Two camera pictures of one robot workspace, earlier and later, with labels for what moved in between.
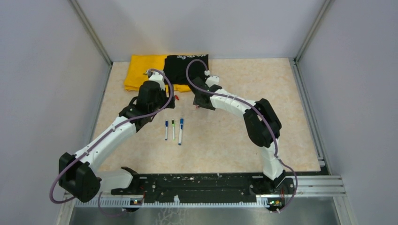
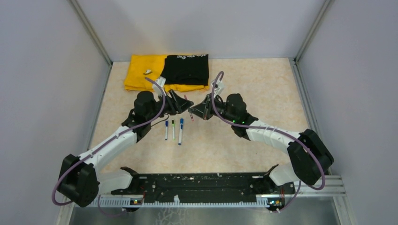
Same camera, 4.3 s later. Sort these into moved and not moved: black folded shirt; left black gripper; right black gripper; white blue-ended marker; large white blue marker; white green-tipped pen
Moved: left black gripper; right black gripper
Not moved: large white blue marker; white green-tipped pen; white blue-ended marker; black folded shirt
